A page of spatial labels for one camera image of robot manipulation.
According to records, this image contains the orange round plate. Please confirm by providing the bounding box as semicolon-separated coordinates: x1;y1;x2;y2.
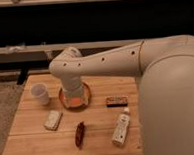
58;83;92;109

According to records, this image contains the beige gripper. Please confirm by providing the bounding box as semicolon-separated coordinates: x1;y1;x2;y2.
62;76;84;106

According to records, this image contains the white plastic bottle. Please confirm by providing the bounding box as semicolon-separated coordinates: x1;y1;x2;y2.
112;107;130;146

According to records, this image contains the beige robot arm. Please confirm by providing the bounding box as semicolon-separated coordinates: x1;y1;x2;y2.
49;35;194;155

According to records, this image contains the wooden shelf rail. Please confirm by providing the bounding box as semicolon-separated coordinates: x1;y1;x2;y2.
0;39;137;63

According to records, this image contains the translucent plastic cup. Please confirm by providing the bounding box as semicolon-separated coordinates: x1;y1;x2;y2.
30;83;50;106

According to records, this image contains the brown rectangular snack bar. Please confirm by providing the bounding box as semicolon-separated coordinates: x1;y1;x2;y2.
106;96;127;107

